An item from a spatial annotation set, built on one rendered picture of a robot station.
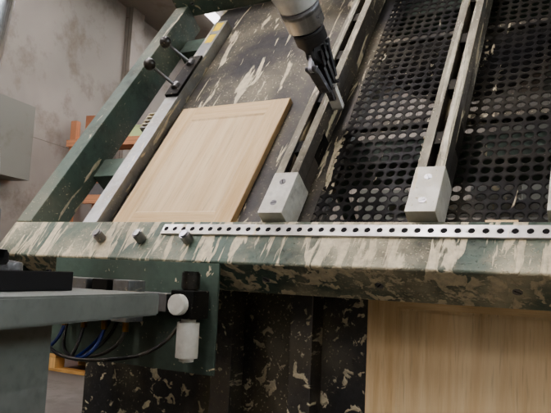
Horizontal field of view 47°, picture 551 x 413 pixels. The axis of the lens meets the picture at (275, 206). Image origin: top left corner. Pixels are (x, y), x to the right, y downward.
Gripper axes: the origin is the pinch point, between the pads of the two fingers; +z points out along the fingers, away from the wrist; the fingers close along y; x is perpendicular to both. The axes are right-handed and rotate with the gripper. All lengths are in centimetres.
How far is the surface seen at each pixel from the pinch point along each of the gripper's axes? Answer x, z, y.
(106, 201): 60, 4, -30
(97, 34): 517, 194, 443
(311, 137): 2.6, 1.3, -13.2
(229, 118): 36.5, 6.9, 4.3
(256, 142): 22.7, 6.6, -7.4
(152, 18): 520, 243, 553
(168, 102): 61, 4, 12
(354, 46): 2.1, 2.4, 25.4
